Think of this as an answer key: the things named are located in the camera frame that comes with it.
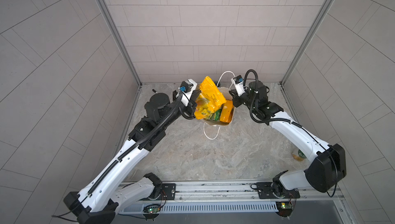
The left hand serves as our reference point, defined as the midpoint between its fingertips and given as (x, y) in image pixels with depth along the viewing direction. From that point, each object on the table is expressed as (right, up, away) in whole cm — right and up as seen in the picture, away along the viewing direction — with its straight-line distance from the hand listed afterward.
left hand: (201, 89), depth 58 cm
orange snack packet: (+14, -11, +27) cm, 32 cm away
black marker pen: (-35, +1, +52) cm, 63 cm away
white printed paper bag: (+13, -1, +19) cm, 23 cm away
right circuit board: (+38, -54, +11) cm, 66 cm away
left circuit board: (-21, -51, +7) cm, 56 cm away
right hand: (+14, 0, +20) cm, 25 cm away
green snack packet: (+8, -14, +27) cm, 31 cm away
